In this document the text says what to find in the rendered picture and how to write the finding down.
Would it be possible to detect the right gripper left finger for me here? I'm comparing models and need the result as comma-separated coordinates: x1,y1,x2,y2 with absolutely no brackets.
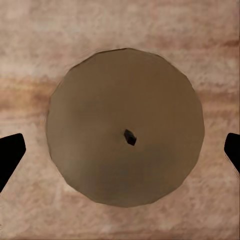
0,133,26,193

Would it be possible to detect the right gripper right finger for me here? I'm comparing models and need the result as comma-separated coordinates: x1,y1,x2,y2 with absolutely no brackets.
224,133,240,173

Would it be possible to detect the pillar candle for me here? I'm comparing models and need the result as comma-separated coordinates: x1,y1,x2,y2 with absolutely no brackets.
44,47,206,209

